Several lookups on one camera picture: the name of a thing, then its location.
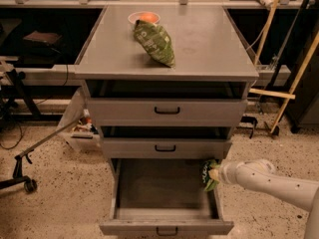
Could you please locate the black bottom drawer handle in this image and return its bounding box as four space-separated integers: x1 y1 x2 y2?
156 227 178 236

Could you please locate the white bowl with orange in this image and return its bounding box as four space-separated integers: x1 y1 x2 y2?
128 11 160 25

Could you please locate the green rice chip bag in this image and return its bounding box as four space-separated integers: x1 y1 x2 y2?
201 159 220 192

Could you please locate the black drawer handle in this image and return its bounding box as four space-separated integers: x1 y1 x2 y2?
155 144 176 152
156 227 178 236
154 107 180 115

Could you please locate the grey drawer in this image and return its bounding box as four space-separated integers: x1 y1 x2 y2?
100 158 233 236
86 80 247 126
101 126 231 159

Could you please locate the dark box on shelf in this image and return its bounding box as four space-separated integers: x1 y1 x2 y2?
23 31 62 48

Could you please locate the grey middle drawer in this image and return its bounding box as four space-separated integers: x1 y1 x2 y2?
101 126 231 159

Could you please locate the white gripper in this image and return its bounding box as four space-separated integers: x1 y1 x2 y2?
208 161 244 184

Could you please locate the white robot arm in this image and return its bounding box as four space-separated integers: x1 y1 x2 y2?
202 159 319 239

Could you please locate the grey drawer cabinet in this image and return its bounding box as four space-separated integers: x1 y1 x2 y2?
74 5 260 171

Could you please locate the grey top drawer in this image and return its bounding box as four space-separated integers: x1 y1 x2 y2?
86 80 247 126

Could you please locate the grey bottom drawer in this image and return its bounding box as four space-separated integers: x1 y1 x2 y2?
100 158 233 236

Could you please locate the black top drawer handle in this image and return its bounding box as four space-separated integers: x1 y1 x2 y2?
154 107 180 115

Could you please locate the clear plastic storage bin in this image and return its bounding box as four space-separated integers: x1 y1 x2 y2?
57 88 100 151

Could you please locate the black cable on floor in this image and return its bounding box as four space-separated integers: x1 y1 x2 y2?
0 119 24 151

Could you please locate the wooden easel frame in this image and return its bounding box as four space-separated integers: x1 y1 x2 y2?
248 0 319 135

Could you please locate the dark green snack bag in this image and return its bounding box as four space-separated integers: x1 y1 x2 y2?
134 20 175 68

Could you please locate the black wheeled stand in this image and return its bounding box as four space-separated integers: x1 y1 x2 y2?
0 118 81 194

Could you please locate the black middle drawer handle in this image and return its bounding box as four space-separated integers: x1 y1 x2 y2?
155 144 176 152

